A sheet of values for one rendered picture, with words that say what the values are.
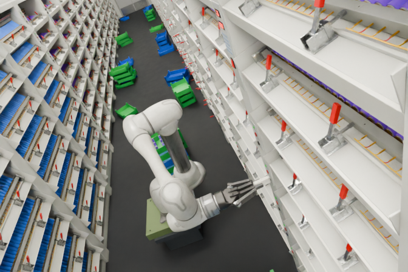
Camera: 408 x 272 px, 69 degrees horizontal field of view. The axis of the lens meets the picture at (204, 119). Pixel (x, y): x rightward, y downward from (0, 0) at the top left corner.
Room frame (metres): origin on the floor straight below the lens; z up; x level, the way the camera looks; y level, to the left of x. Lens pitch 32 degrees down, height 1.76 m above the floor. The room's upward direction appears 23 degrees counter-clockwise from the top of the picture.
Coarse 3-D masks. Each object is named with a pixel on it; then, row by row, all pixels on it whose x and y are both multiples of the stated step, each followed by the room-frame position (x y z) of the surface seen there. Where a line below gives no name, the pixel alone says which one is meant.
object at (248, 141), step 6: (228, 108) 1.50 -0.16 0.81; (228, 114) 1.50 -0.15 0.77; (234, 114) 1.48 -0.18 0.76; (234, 120) 1.43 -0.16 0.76; (234, 126) 1.38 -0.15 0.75; (240, 132) 1.30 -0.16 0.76; (246, 132) 1.27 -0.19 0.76; (246, 138) 1.23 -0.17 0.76; (246, 144) 1.19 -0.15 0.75; (252, 144) 1.17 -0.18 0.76; (252, 150) 1.13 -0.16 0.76; (258, 162) 1.04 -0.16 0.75; (264, 168) 0.98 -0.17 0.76
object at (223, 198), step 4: (228, 188) 0.88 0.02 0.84; (216, 192) 0.86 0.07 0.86; (220, 192) 0.85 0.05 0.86; (224, 192) 0.86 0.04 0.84; (232, 192) 0.85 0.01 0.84; (216, 196) 0.84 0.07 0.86; (220, 196) 0.83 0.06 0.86; (224, 196) 0.83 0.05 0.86; (228, 196) 0.84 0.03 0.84; (236, 196) 0.82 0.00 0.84; (216, 200) 0.82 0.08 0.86; (220, 200) 0.82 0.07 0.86; (224, 200) 0.81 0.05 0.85; (228, 200) 0.82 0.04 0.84; (232, 200) 0.81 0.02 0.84; (236, 200) 0.81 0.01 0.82; (220, 204) 0.81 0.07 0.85; (224, 204) 0.81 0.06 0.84; (228, 204) 0.81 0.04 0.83; (220, 208) 0.80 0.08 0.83; (224, 208) 0.81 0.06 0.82
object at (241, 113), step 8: (224, 88) 1.47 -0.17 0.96; (224, 96) 1.40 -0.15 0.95; (232, 96) 1.33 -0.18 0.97; (232, 104) 1.28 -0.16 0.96; (240, 104) 1.24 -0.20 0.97; (240, 112) 1.18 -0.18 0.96; (240, 120) 1.13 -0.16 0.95; (248, 120) 1.07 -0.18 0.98; (248, 128) 1.05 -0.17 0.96; (256, 144) 0.90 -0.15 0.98
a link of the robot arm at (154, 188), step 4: (152, 180) 1.51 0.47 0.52; (156, 180) 1.49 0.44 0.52; (152, 184) 1.47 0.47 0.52; (156, 184) 1.46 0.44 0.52; (152, 188) 1.44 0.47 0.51; (156, 188) 1.43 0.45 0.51; (152, 192) 1.43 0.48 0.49; (156, 192) 1.41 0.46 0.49; (152, 196) 1.43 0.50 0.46; (156, 196) 1.41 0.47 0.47; (156, 200) 1.41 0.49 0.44; (160, 200) 1.39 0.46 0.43; (156, 204) 1.41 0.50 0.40; (160, 204) 1.39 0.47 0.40; (160, 208) 1.40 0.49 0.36; (164, 208) 1.39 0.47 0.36; (164, 212) 1.40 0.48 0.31
